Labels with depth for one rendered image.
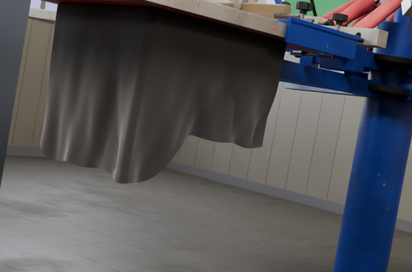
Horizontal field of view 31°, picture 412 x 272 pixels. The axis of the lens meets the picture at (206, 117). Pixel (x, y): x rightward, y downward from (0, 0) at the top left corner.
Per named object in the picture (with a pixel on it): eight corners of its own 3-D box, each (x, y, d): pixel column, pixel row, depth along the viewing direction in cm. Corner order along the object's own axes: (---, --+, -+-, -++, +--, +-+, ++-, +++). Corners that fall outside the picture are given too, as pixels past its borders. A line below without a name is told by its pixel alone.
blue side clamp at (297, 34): (287, 42, 194) (291, 16, 194) (273, 41, 198) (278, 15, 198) (354, 60, 215) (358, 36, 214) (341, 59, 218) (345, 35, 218)
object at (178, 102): (129, 184, 176) (159, 8, 175) (120, 181, 179) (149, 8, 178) (260, 190, 207) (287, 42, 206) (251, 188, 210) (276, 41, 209)
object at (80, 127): (121, 186, 175) (152, 7, 173) (29, 152, 208) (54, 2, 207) (132, 187, 177) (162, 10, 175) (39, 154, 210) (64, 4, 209)
